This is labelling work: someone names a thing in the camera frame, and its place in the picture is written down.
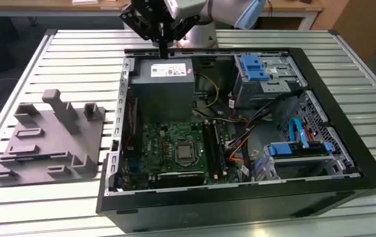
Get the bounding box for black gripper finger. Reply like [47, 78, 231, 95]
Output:
[163, 15, 201, 60]
[119, 3, 164, 60]

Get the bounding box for black RAM slot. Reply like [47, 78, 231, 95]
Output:
[203, 119, 217, 180]
[209, 120, 223, 179]

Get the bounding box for blue plastic drive latch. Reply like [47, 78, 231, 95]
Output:
[240, 54, 271, 82]

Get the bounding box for grey power supply unit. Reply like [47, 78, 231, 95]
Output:
[128, 58, 197, 124]

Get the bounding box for metal drive cage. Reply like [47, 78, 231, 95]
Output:
[233, 53, 309, 109]

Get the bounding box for green motherboard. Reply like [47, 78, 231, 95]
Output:
[121, 120, 241, 191]

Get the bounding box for CPU socket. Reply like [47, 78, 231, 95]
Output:
[172, 138, 201, 168]

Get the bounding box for silver CPU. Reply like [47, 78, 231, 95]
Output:
[173, 144, 197, 160]

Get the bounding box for grey parts rack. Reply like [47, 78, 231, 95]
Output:
[0, 88, 115, 185]

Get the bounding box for wooden cabinet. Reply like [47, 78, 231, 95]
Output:
[312, 0, 376, 64]

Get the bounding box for hard disk in blue carrier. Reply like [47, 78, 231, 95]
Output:
[265, 142, 333, 158]

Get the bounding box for blue expansion slot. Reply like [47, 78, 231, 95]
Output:
[127, 159, 141, 175]

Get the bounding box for black graphics card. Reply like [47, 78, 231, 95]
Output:
[148, 170, 207, 190]

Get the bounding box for metal disk bay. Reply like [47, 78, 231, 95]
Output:
[252, 145, 353, 181]

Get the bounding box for black PC case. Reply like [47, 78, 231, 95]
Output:
[95, 46, 376, 234]

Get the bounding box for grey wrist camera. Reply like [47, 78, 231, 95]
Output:
[164, 0, 208, 20]

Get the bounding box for yellow wire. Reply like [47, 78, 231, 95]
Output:
[193, 73, 220, 109]

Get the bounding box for orange wire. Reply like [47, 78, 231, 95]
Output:
[229, 139, 252, 162]

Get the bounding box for blue flat data wire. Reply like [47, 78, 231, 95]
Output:
[288, 117, 311, 149]

